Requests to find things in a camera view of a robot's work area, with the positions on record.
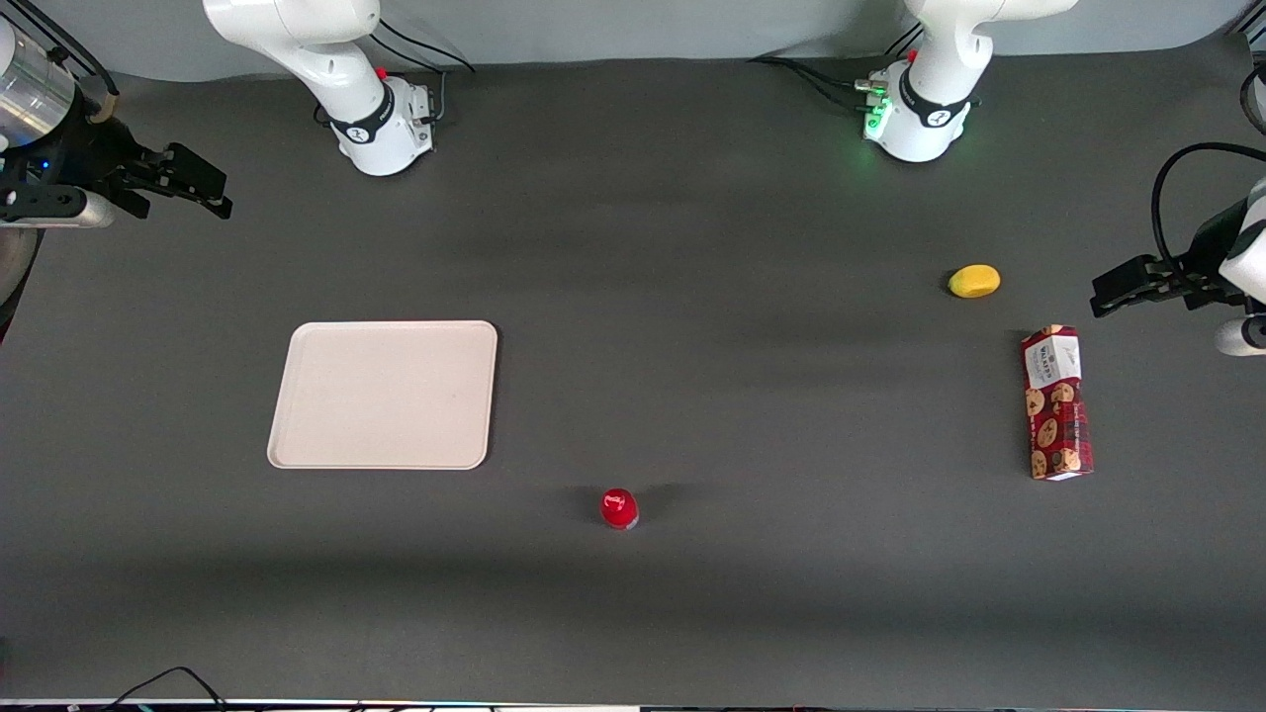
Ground red tartan cookie box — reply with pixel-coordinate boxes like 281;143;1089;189
1020;324;1096;483

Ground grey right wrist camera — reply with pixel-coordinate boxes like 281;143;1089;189
0;186;116;231

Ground beige plastic tray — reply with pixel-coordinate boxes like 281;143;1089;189
266;319;499;472

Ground black cable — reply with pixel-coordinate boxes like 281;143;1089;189
748;54;876;90
374;17;477;74
1238;61;1266;140
1149;141;1266;286
791;63;883;113
97;666;231;712
8;0;123;98

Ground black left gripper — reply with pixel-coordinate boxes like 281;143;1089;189
1090;196;1251;319

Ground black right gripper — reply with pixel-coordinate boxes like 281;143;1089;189
0;111;234;222

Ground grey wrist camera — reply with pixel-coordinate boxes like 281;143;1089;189
0;186;116;231
1215;314;1266;358

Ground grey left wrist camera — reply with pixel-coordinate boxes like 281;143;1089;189
1215;314;1266;358

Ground yellow lemon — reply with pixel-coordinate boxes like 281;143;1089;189
948;264;1002;300

